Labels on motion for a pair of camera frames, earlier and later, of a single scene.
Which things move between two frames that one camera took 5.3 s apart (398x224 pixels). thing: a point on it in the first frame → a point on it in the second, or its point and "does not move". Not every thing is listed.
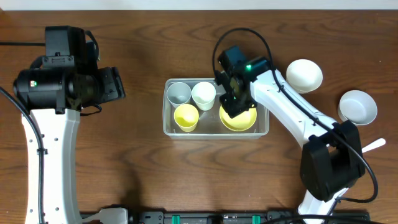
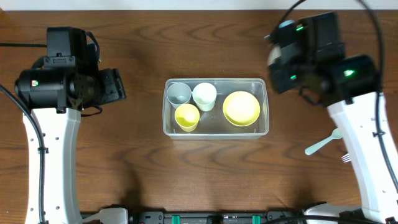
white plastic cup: [203, 94] does not move
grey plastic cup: [178, 93] does not move
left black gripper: [117, 88] does not move
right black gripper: [233, 109] → [282, 70]
